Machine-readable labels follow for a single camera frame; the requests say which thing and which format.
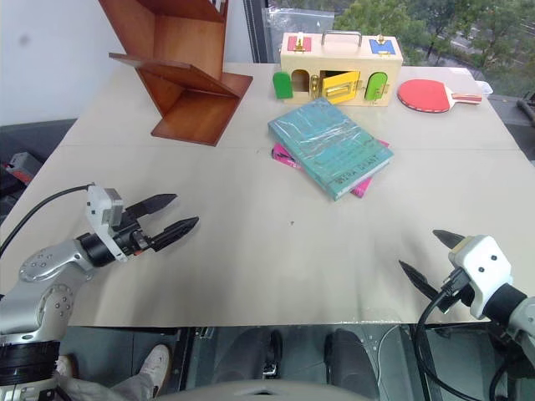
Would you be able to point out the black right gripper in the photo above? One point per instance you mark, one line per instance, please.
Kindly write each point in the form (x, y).
(455, 292)

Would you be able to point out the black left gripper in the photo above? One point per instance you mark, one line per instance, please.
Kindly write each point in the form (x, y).
(130, 238)

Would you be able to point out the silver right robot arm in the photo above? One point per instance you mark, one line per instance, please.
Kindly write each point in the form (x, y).
(507, 307)

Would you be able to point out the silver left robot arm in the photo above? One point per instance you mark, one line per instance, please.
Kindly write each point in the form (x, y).
(46, 267)

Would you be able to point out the pink book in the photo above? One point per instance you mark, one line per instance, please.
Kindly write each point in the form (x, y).
(362, 189)

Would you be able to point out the teal hardcover book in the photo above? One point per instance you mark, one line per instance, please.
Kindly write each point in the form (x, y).
(330, 144)

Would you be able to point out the brown wooden shelf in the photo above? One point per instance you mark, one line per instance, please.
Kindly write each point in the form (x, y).
(190, 50)

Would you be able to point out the white sneaker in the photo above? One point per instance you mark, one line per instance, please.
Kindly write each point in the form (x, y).
(155, 363)

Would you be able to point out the grey and red device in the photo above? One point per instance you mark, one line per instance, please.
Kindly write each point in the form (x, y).
(18, 167)

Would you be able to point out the red table tennis paddle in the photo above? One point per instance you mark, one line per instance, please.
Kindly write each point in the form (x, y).
(422, 95)

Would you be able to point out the small clear plastic container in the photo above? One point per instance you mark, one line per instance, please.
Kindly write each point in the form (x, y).
(485, 87)

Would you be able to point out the grey trouser leg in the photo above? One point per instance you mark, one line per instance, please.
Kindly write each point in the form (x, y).
(104, 390)

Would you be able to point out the wooden lock box toy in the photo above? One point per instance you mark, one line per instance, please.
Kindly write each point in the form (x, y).
(342, 54)

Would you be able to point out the clear plastic bag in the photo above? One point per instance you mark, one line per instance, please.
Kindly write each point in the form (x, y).
(292, 25)

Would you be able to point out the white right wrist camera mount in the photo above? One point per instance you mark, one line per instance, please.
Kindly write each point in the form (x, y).
(485, 267)

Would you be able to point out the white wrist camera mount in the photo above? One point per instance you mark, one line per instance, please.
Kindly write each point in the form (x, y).
(97, 209)
(485, 267)

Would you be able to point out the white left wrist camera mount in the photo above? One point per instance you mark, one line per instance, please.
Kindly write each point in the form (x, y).
(97, 209)

